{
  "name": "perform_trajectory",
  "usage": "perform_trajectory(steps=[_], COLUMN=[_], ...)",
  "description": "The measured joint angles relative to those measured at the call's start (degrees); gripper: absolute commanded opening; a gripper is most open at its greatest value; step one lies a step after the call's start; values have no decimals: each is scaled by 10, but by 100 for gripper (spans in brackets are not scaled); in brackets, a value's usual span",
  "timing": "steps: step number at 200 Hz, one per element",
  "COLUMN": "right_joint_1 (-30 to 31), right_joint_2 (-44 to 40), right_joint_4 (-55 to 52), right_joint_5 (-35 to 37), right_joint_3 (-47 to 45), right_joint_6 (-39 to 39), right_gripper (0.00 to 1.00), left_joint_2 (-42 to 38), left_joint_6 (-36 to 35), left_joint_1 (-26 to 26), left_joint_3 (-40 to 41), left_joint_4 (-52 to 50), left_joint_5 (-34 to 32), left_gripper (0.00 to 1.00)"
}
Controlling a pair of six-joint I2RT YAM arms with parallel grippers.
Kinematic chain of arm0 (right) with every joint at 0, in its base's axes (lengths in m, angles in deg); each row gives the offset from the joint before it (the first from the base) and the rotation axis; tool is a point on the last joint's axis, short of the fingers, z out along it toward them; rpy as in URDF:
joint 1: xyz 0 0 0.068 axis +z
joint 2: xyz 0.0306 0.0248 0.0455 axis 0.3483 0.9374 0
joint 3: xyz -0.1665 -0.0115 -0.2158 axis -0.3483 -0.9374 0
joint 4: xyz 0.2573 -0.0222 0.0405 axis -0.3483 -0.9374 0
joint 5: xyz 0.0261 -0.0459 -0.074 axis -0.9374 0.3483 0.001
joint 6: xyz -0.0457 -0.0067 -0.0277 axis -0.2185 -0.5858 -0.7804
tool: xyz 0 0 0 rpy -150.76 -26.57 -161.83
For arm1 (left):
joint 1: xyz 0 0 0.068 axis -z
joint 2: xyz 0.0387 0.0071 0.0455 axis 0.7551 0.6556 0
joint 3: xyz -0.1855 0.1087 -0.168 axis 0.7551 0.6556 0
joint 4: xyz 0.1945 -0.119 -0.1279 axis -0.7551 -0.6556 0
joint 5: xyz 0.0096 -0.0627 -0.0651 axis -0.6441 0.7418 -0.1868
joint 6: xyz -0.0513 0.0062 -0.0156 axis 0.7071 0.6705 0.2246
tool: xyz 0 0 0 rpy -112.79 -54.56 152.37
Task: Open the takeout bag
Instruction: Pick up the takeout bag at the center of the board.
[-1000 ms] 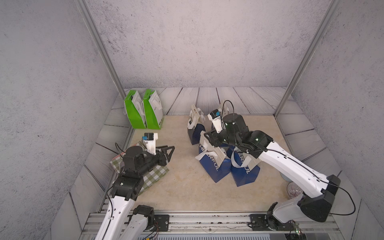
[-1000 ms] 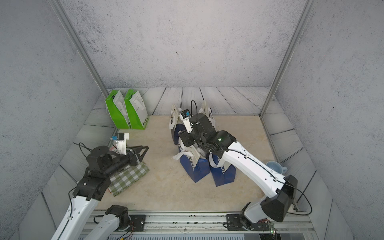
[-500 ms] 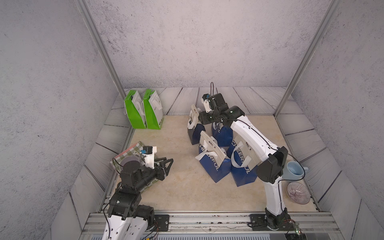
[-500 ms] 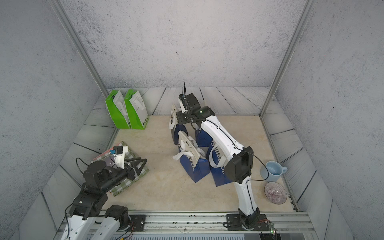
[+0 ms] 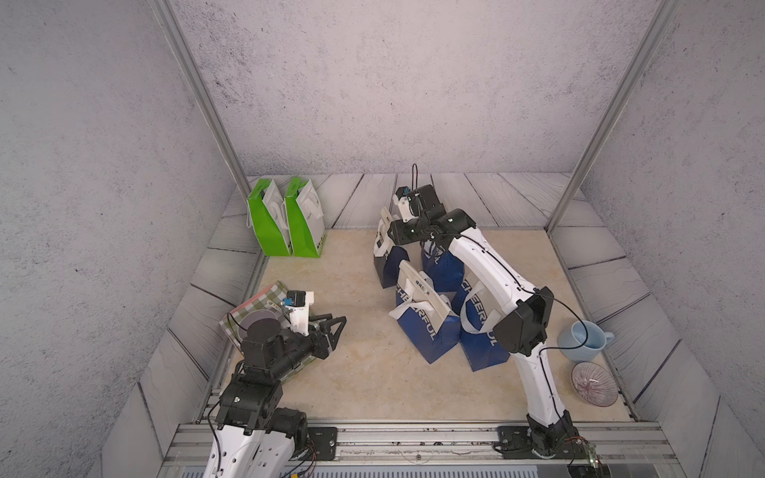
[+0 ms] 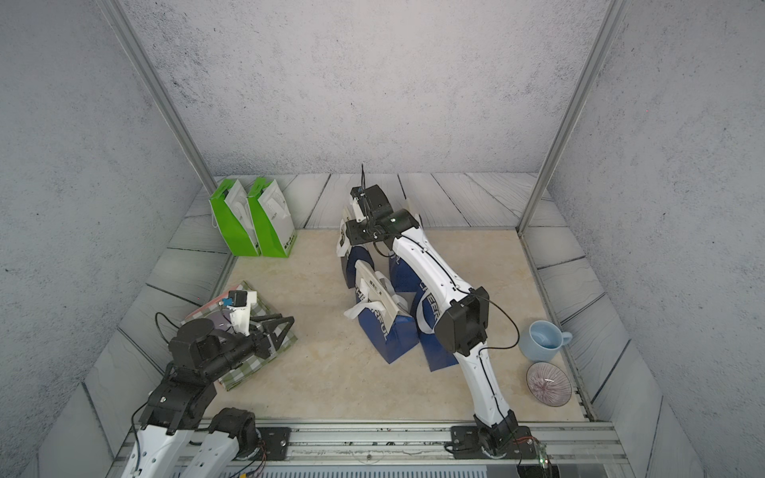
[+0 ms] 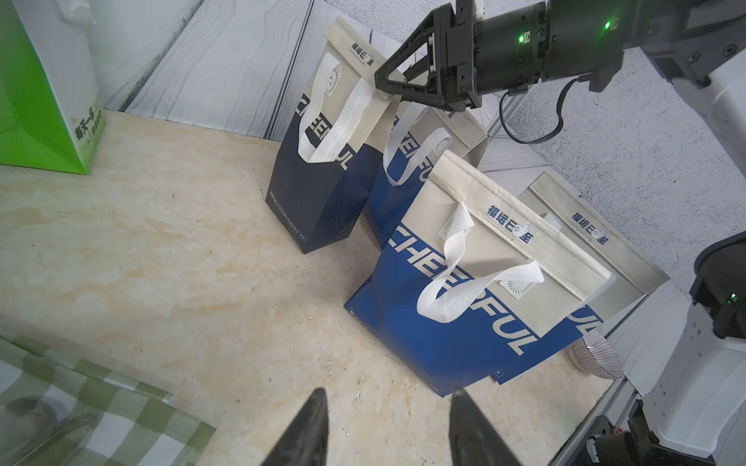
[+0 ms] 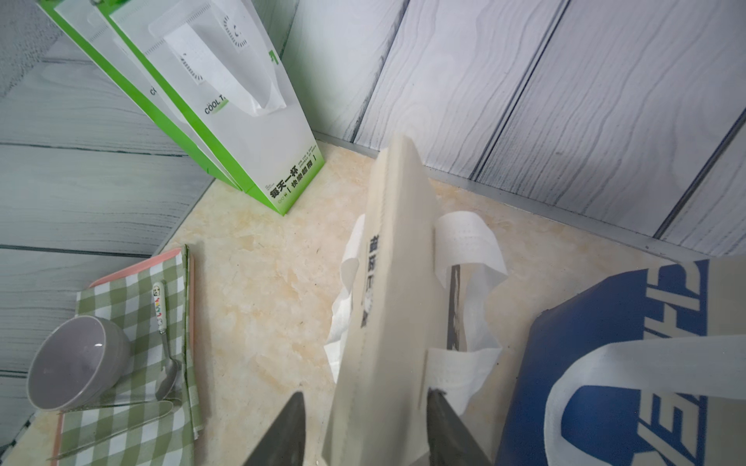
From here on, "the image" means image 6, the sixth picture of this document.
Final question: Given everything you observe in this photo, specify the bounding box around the light blue mug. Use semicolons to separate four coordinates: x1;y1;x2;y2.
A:
519;321;573;362

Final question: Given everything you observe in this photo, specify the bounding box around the blue bag standing rear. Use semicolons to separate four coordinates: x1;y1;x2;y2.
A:
387;202;426;294

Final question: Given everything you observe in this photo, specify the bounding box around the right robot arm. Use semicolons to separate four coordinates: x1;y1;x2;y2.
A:
338;185;525;456

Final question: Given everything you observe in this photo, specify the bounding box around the blue white takeout bag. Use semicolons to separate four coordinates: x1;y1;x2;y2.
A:
344;261;420;364

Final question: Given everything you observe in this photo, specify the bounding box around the blue white bag lying right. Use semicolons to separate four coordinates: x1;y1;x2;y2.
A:
410;282;458;372

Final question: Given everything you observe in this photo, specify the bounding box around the lilac ceramic bowl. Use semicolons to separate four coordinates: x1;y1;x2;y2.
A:
206;309;233;333

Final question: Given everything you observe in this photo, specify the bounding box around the clear glass saucer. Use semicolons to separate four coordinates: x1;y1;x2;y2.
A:
526;362;573;407

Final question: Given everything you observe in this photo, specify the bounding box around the green checkered cloth mat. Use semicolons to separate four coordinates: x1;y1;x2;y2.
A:
182;282;297;392

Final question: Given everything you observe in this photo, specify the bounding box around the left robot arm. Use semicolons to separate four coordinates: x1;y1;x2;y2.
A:
123;315;294;477

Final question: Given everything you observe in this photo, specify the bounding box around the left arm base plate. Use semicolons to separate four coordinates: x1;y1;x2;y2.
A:
252;426;292;462

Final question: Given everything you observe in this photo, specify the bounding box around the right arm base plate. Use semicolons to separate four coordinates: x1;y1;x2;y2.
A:
443;425;538;461

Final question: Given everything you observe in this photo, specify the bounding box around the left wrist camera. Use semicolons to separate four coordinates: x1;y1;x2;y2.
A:
227;290;249;309

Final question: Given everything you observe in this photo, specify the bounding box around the green white takeout bag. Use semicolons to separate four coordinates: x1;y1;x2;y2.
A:
248;177;296;258
209;178;261;257

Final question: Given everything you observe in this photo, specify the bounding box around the dark navy takeaway bag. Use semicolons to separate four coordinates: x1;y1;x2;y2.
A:
336;208;375;289

